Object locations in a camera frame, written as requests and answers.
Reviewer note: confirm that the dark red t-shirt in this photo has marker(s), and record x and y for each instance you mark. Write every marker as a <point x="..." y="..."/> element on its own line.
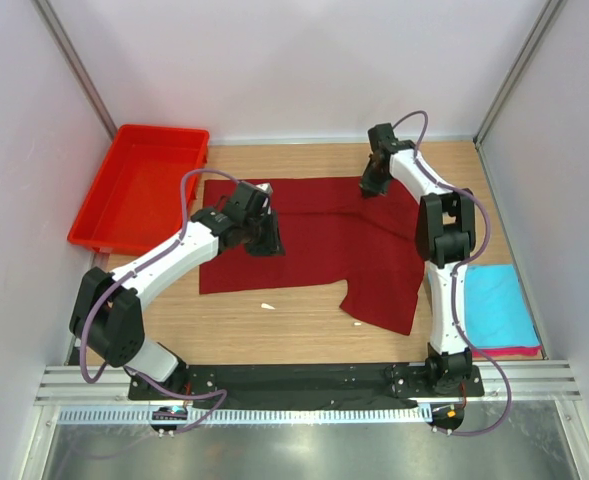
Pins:
<point x="331" y="232"/>

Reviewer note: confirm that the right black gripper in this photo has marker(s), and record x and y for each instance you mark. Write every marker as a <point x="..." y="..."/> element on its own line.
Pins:
<point x="369" y="188"/>

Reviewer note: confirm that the red plastic bin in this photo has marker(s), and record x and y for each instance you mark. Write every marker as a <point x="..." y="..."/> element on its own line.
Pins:
<point x="133" y="203"/>

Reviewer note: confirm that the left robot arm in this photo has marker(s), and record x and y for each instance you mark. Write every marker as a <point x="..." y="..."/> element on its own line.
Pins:
<point x="107" y="317"/>

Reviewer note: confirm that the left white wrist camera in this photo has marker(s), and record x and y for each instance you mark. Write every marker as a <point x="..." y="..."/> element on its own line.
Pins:
<point x="266" y="188"/>

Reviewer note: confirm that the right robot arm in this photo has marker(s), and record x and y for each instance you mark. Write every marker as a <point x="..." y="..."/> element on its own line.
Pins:
<point x="445" y="235"/>

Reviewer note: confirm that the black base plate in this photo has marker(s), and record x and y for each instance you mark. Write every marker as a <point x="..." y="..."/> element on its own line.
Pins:
<point x="315" y="387"/>

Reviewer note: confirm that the white slotted cable duct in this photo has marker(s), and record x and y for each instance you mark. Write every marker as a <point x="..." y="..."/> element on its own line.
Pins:
<point x="171" y="415"/>

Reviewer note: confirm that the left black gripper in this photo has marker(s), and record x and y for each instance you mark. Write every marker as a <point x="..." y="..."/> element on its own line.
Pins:
<point x="272" y="246"/>

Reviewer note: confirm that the folded blue t-shirt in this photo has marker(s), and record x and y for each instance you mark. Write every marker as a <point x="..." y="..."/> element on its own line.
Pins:
<point x="496" y="314"/>

